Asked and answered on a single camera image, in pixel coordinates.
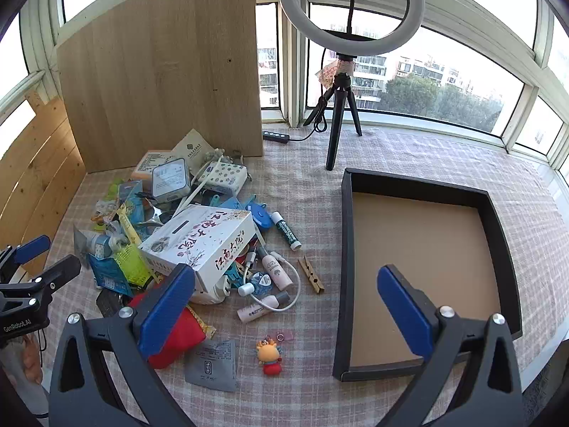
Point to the white round device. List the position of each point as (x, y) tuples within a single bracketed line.
[(211, 293)]

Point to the orange white box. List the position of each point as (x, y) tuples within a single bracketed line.
[(146, 162)]

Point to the grey bead massager stick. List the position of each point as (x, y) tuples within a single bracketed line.
[(220, 155)]

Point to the grey tin box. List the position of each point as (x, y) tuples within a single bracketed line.
[(171, 180)]

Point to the wooden slat panel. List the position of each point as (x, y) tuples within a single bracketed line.
[(40, 173)]

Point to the pink paper tag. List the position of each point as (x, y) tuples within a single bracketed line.
[(331, 71)]

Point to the pink checked tablecloth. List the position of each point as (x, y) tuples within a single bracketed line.
[(302, 178)]

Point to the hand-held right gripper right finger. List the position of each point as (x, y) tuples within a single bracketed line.
[(404, 311)]

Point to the red pouch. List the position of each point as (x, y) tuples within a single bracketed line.
[(182, 333)]

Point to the white tube dark cap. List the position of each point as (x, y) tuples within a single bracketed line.
[(253, 312)]

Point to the blue plastic packet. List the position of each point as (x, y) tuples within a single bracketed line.
[(104, 275)]

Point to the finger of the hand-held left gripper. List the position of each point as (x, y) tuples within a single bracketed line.
[(31, 249), (55, 275)]

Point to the green packet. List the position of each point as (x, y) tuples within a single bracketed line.
[(115, 187)]

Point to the silver metal tool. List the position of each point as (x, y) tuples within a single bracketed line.
[(153, 218)]

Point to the green lip balm stick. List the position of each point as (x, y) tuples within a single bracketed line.
[(286, 231)]

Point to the beige paper packet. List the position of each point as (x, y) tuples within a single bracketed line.
[(191, 144)]

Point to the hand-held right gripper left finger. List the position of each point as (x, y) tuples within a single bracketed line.
[(166, 311)]

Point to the grey sachet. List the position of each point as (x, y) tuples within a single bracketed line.
[(209, 367)]

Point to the yellow strip packet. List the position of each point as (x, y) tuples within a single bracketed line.
[(129, 227)]

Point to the black inline remote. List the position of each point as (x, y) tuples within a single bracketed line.
[(275, 136)]

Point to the yellow-green plastic mesh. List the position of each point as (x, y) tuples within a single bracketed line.
[(129, 260)]

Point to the star-printed tissue pack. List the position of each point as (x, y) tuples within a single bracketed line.
[(224, 175)]

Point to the blue round tape measure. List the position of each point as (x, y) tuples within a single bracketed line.
[(258, 215)]

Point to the white printed box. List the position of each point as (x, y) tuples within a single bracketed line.
[(200, 240)]

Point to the small pink bottle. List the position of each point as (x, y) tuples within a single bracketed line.
[(278, 273)]

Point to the light wooden board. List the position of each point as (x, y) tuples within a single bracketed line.
[(155, 75)]

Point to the wooden clothespin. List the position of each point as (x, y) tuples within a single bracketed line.
[(311, 275)]

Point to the silver metal clip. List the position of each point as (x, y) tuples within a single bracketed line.
[(238, 158)]

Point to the black cardboard tray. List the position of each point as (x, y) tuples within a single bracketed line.
[(422, 253)]

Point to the blue white small sachet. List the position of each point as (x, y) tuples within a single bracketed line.
[(261, 283)]

